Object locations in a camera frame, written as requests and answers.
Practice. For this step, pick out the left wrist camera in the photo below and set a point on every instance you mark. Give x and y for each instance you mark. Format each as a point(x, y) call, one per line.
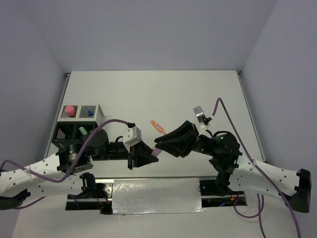
point(131, 137)

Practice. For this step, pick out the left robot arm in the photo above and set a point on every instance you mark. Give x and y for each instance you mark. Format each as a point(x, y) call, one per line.
point(67, 172)

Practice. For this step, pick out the pink glue stick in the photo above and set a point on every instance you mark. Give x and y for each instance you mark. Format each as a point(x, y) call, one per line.
point(70, 111)

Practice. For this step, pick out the orange highlighter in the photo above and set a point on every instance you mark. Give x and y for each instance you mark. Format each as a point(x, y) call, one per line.
point(158, 127)

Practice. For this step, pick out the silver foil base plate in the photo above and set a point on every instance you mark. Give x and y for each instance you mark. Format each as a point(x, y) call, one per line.
point(156, 196)

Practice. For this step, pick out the purple highlighter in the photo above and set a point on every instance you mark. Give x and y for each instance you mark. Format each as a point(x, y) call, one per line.
point(156, 152)

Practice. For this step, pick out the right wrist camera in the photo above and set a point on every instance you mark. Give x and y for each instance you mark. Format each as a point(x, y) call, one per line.
point(203, 119)

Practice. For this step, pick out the blue capped marker in container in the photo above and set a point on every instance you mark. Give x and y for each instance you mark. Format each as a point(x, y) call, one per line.
point(90, 113)

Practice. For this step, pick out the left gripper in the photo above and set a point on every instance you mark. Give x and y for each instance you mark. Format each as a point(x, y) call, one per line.
point(141, 154)

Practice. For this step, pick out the black mounting rail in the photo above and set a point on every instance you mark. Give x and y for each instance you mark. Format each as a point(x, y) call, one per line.
point(101, 199)

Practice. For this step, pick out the green highlighter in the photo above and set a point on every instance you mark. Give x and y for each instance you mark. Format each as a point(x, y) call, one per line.
point(83, 130)

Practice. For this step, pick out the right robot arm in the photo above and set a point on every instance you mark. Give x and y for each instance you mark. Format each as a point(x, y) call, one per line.
point(236, 172)

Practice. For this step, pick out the white slotted container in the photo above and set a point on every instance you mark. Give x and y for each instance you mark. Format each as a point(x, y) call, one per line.
point(81, 113)

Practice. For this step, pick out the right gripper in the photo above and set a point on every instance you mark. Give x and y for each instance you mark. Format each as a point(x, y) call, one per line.
point(179, 142)

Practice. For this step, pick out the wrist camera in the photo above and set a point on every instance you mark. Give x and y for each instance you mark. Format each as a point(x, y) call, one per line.
point(203, 119)
point(131, 137)

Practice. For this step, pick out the black slotted container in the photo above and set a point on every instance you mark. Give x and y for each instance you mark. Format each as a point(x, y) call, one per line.
point(67, 132)

